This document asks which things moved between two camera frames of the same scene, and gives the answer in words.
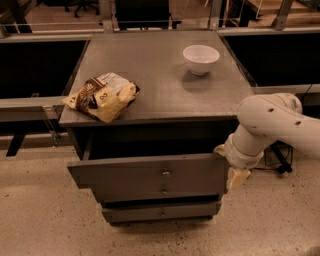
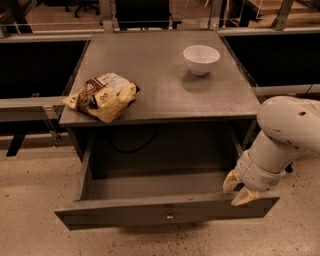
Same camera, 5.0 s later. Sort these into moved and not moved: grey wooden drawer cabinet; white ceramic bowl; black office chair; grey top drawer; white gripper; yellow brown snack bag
Moved: white gripper; grey top drawer
Not moved: grey wooden drawer cabinet; white ceramic bowl; yellow brown snack bag; black office chair
